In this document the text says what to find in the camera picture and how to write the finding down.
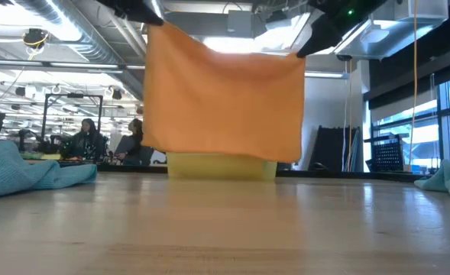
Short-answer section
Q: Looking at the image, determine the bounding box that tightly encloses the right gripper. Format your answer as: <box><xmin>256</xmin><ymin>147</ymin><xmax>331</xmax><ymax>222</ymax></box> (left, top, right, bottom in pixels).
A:
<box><xmin>296</xmin><ymin>0</ymin><xmax>386</xmax><ymax>59</ymax></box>

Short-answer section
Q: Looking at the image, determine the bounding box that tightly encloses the orange microfiber towel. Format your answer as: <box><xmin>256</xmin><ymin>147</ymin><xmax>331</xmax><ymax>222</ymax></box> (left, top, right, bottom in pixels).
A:
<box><xmin>142</xmin><ymin>21</ymin><xmax>306</xmax><ymax>164</ymax></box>

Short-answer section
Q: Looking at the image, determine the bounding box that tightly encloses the yellow plastic bin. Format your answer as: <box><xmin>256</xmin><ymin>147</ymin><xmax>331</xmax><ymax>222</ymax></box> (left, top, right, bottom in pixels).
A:
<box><xmin>166</xmin><ymin>151</ymin><xmax>278</xmax><ymax>181</ymax></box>

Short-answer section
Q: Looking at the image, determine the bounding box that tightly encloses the blue microfiber towel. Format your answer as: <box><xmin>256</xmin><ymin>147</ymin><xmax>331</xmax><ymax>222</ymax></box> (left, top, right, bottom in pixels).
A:
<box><xmin>0</xmin><ymin>140</ymin><xmax>98</xmax><ymax>200</ymax></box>

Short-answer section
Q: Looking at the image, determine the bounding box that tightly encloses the silver ceiling air unit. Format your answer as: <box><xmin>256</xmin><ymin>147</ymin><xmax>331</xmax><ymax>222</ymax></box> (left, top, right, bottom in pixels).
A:
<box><xmin>333</xmin><ymin>0</ymin><xmax>449</xmax><ymax>61</ymax></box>

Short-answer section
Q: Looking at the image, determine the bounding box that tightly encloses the grey ceiling box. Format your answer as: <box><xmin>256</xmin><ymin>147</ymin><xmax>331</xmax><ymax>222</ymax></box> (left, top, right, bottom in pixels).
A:
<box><xmin>226</xmin><ymin>9</ymin><xmax>254</xmax><ymax>38</ymax></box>

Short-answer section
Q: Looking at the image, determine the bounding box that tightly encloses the black ceiling device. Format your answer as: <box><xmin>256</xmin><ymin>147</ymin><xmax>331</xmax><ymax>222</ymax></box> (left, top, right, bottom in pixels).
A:
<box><xmin>21</xmin><ymin>27</ymin><xmax>50</xmax><ymax>50</ymax></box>

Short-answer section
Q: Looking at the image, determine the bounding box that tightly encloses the black folded panel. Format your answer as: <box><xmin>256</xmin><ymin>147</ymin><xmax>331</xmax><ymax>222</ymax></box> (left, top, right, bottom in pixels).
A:
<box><xmin>309</xmin><ymin>125</ymin><xmax>364</xmax><ymax>172</ymax></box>

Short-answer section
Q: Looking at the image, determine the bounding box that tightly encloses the black perforated panel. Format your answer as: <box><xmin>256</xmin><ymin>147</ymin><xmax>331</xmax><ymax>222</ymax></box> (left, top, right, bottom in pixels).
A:
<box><xmin>365</xmin><ymin>136</ymin><xmax>406</xmax><ymax>173</ymax></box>

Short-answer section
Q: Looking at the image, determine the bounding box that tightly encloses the silver ceiling duct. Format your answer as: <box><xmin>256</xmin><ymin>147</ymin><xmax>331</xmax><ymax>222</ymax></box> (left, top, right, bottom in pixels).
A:
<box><xmin>12</xmin><ymin>0</ymin><xmax>151</xmax><ymax>101</ymax></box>

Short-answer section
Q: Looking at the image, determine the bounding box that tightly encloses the black station frame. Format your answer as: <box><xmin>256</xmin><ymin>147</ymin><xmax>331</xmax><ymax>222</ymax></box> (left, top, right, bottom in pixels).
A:
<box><xmin>40</xmin><ymin>93</ymin><xmax>104</xmax><ymax>143</ymax></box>

